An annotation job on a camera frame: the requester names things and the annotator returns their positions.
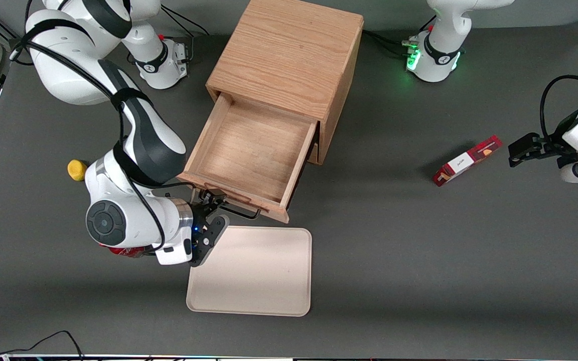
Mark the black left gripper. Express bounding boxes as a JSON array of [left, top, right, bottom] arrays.
[[508, 132, 578, 169]]

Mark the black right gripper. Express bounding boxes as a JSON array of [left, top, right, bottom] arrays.
[[189, 189, 231, 268]]

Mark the black metal drawer handle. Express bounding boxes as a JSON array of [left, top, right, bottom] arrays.
[[219, 202, 262, 220]]

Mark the oak wood drawer cabinet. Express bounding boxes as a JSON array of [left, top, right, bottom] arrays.
[[205, 0, 365, 166]]

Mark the beige rectangular tray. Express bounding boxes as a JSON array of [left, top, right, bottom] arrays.
[[186, 226, 313, 317]]

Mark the red tartan cookie box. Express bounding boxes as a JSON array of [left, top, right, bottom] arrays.
[[432, 135, 503, 187]]

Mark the red bottle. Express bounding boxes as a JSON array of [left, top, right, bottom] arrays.
[[99, 243, 147, 258]]

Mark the yellow lemon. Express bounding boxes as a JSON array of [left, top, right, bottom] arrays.
[[67, 159, 88, 182]]

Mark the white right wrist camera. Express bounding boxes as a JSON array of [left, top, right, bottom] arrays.
[[156, 238, 193, 266]]

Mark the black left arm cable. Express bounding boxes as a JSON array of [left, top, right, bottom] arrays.
[[540, 75, 578, 146]]

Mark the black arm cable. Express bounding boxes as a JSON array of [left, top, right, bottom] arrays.
[[11, 0, 179, 251], [540, 75, 578, 146]]

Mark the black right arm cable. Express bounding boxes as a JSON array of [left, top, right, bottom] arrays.
[[11, 0, 179, 251]]

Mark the thin black table cable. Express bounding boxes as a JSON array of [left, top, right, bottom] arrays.
[[0, 330, 85, 360]]

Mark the black base power cable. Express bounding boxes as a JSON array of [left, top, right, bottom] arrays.
[[363, 29, 420, 57], [160, 8, 210, 37]]

